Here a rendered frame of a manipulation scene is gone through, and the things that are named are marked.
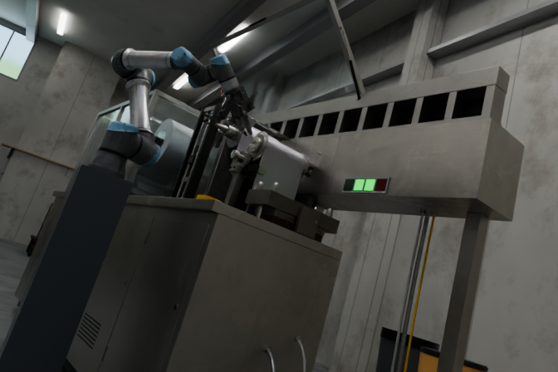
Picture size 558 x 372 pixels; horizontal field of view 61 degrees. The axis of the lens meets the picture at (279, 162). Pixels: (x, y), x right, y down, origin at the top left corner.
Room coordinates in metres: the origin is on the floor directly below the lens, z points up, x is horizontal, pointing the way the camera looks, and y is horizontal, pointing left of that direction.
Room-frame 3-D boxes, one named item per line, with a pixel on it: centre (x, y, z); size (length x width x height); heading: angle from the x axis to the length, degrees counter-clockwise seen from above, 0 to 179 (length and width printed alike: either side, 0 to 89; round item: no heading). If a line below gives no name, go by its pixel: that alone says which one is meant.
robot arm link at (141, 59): (1.89, 0.67, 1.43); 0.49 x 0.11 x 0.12; 60
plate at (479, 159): (2.84, 0.12, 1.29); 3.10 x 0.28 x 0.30; 34
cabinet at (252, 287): (2.85, 0.60, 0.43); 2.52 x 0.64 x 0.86; 34
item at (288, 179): (2.07, -0.02, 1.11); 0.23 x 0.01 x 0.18; 124
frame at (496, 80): (2.80, 0.18, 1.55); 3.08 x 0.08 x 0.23; 34
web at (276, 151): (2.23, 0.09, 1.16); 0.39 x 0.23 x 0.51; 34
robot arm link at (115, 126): (1.89, 0.65, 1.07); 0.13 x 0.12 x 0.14; 150
